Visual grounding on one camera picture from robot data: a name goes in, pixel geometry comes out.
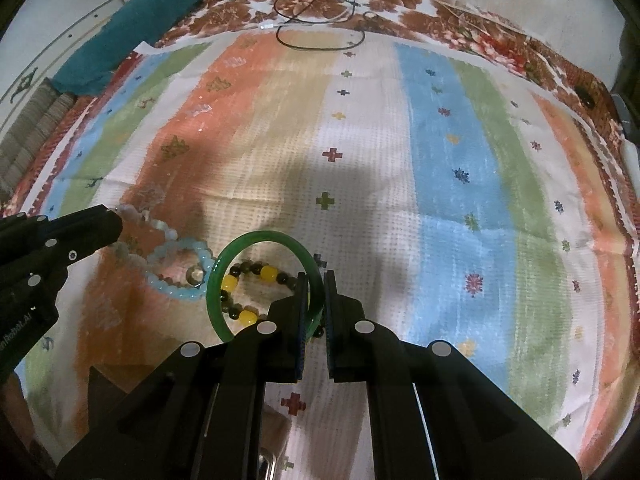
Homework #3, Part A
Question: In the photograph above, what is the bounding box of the teal pillow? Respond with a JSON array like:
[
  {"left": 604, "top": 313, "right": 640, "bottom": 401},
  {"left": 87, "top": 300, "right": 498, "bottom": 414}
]
[{"left": 51, "top": 0, "right": 202, "bottom": 96}]

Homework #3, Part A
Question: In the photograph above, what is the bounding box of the green jade bangle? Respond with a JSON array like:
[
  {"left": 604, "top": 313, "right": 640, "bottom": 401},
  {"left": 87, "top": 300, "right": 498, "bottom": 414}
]
[{"left": 205, "top": 230, "right": 324, "bottom": 342}]

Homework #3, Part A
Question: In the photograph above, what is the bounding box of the striped grey mattress edge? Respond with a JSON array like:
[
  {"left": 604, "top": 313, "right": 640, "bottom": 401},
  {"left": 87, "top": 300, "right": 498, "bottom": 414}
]
[{"left": 0, "top": 78, "right": 77, "bottom": 203}]

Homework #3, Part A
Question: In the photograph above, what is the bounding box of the black cable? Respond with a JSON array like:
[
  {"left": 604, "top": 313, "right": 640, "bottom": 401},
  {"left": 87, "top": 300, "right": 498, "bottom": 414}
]
[{"left": 271, "top": 0, "right": 381, "bottom": 52}]

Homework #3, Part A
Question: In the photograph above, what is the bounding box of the yellow and black bead bracelet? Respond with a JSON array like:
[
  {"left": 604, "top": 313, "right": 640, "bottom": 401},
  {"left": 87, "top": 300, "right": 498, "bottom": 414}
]
[{"left": 218, "top": 259, "right": 302, "bottom": 328}]

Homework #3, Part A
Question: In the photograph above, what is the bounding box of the jewelry box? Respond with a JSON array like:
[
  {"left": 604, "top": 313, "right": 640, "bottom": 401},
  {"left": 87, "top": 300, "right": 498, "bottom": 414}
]
[{"left": 87, "top": 363, "right": 292, "bottom": 479}]

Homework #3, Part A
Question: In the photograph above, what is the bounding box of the pink white bead bracelet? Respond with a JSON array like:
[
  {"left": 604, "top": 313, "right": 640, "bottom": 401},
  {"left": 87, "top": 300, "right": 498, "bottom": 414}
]
[{"left": 112, "top": 201, "right": 179, "bottom": 271}]

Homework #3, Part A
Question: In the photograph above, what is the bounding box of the red floral bedsheet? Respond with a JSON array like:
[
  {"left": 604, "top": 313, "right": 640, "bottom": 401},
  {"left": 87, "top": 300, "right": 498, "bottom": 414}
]
[{"left": 0, "top": 0, "right": 640, "bottom": 311}]

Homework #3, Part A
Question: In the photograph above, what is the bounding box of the striped colourful cloth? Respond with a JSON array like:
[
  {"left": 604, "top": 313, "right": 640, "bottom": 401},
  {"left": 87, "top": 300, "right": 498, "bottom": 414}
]
[{"left": 18, "top": 30, "right": 639, "bottom": 474}]

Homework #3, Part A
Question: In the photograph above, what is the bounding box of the light blue bead bracelet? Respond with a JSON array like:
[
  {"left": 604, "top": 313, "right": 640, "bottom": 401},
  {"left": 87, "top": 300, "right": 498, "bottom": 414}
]
[{"left": 144, "top": 237, "right": 217, "bottom": 302}]

